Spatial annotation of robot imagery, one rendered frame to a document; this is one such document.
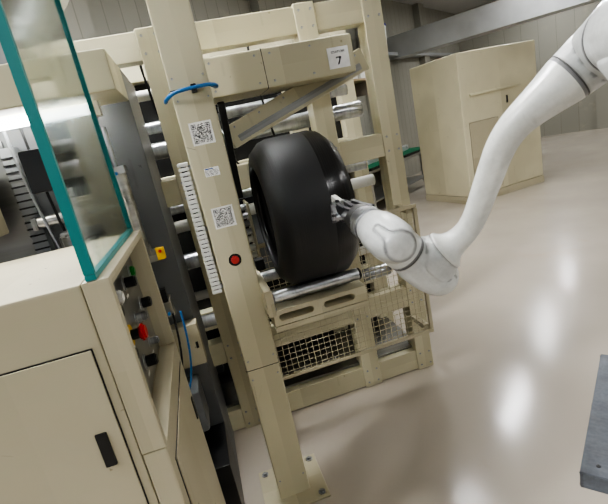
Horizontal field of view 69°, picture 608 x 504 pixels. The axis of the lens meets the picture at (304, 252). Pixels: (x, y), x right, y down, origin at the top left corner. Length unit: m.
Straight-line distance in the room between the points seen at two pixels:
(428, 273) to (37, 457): 0.89
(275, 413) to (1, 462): 1.07
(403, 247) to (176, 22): 1.04
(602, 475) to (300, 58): 1.62
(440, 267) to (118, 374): 0.72
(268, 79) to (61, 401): 1.36
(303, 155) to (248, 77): 0.49
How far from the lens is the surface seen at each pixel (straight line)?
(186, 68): 1.59
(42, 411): 0.99
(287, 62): 1.90
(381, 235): 0.98
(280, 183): 1.44
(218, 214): 1.58
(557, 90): 0.99
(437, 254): 1.07
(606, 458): 1.23
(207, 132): 1.56
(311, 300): 1.60
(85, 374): 0.94
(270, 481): 2.21
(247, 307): 1.67
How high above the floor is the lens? 1.45
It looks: 15 degrees down
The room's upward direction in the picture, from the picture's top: 12 degrees counter-clockwise
